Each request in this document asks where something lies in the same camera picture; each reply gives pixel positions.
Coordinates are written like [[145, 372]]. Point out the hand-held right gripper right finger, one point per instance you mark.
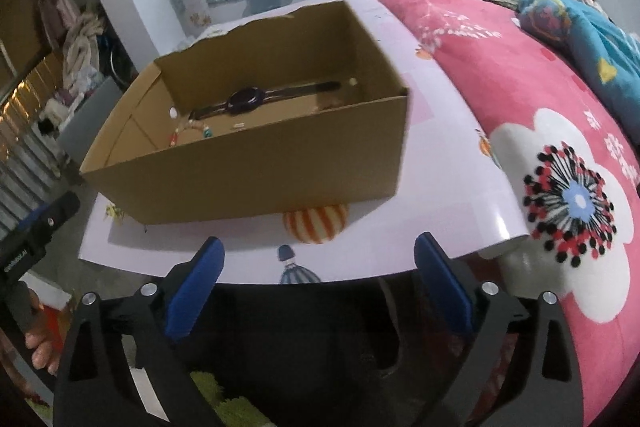
[[445, 287]]

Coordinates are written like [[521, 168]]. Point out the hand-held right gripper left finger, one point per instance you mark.
[[200, 292]]

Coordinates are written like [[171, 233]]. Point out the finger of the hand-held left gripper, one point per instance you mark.
[[62, 212]]

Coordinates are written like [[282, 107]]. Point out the cardboard box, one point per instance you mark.
[[250, 172]]

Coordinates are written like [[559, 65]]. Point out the purple wristwatch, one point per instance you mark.
[[245, 99]]

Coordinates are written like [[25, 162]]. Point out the person's left hand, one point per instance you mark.
[[44, 349]]

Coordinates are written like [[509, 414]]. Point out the small yellow earring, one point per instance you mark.
[[115, 211]]

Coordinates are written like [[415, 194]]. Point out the metal railing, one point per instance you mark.
[[25, 167]]

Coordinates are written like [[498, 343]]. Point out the grey cabinet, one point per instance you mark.
[[95, 112]]

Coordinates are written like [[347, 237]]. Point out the green fuzzy rug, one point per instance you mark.
[[235, 407]]

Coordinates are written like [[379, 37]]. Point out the dark cloth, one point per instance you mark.
[[310, 347]]

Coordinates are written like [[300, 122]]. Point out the pile of clothes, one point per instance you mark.
[[82, 52]]

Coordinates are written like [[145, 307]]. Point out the hanging pink clothes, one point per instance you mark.
[[57, 7]]

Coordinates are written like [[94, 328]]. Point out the pink floral blanket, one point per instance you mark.
[[475, 72]]

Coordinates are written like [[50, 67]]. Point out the blue printed blanket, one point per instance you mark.
[[590, 42]]

